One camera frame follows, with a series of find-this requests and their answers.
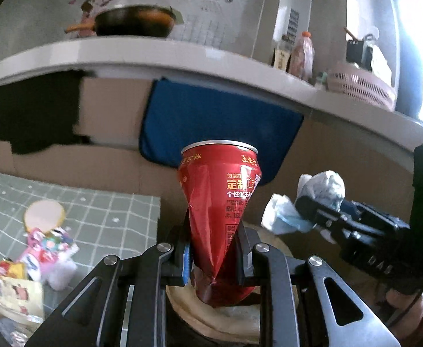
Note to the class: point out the grey kitchen counter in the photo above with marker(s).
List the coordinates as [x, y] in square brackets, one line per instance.
[161, 54]

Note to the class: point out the dark sauce bottle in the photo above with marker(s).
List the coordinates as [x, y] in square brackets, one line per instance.
[282, 58]

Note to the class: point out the white paper ball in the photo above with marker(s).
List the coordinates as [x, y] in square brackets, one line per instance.
[323, 184]

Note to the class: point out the orange capped plastic bottle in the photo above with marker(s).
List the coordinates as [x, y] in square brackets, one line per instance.
[302, 56]

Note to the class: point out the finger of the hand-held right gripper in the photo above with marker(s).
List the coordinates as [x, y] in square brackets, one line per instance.
[316, 211]
[370, 218]

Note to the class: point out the red drink can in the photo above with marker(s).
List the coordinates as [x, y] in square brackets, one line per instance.
[215, 195]

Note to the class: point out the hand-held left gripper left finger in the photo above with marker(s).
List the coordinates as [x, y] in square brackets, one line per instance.
[187, 260]

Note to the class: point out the grey checked tablecloth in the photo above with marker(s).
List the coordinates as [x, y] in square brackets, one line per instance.
[99, 206]

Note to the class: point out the white tissue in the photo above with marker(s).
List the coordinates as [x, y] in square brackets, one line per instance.
[62, 275]

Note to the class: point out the cartoon wall sticker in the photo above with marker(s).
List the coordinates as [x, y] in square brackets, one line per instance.
[99, 0]

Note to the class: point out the pink plastic basket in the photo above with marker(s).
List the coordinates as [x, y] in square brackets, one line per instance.
[359, 86]

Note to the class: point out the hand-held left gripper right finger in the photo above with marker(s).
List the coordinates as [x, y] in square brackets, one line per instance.
[249, 260]

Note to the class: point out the pale yellow snack packet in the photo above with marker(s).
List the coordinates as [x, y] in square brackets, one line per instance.
[13, 294]

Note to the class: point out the white cloth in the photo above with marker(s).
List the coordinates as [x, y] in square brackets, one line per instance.
[381, 65]

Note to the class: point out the black cloth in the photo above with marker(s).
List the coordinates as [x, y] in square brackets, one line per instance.
[34, 115]

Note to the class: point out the brown cardboard panel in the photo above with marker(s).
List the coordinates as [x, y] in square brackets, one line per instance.
[341, 144]

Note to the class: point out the white wall grille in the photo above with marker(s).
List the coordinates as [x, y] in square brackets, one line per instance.
[294, 23]

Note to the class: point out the blue towel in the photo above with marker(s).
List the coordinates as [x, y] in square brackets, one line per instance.
[215, 115]

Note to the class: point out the pink cartoon snack packet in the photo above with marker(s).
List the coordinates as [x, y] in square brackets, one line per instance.
[45, 245]

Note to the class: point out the black utensil rack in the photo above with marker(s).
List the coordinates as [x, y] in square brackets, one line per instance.
[357, 52]

